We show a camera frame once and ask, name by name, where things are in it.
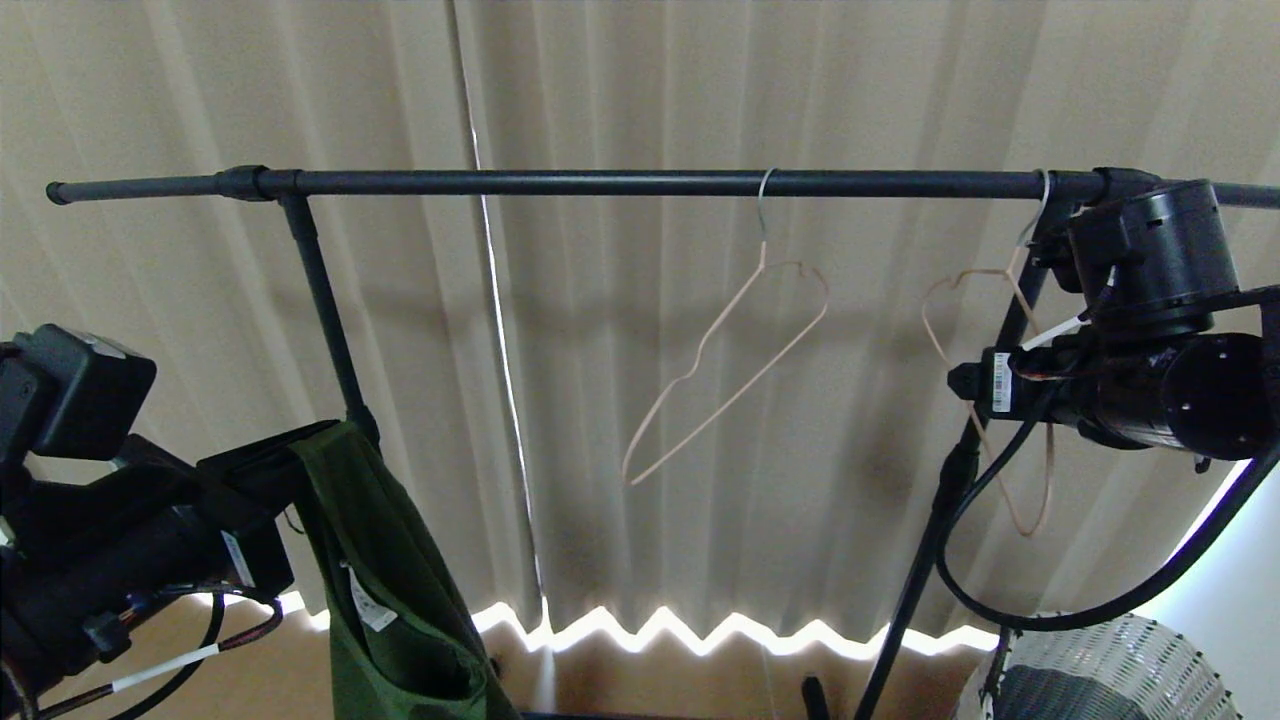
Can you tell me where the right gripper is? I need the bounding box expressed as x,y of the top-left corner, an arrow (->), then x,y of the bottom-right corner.
947,335 -> 1106,443

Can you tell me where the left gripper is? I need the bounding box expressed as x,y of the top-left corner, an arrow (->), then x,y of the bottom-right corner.
0,420 -> 343,691

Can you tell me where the pink clothes hanger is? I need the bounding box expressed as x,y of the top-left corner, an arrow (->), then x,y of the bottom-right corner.
622,168 -> 831,488
920,170 -> 1057,538

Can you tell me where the green printed shirt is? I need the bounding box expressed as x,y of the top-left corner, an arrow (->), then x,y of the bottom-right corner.
290,420 -> 521,720

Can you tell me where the white laundry basket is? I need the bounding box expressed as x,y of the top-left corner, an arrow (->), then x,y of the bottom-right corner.
955,612 -> 1241,720

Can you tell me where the black clothes rack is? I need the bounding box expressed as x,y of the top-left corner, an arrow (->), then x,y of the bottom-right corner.
45,165 -> 1280,720

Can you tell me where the beige curtain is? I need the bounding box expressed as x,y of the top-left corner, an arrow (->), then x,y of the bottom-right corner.
0,0 -> 1280,656

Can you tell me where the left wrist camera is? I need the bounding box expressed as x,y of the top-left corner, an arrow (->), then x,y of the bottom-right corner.
0,323 -> 201,491

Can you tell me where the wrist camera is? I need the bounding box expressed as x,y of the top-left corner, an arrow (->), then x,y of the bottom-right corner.
1030,200 -> 1121,301
0,323 -> 201,491

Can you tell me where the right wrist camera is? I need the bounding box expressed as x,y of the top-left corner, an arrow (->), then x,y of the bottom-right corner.
1030,200 -> 1121,301

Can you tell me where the black cable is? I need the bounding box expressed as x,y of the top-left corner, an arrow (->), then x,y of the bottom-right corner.
935,385 -> 1280,634

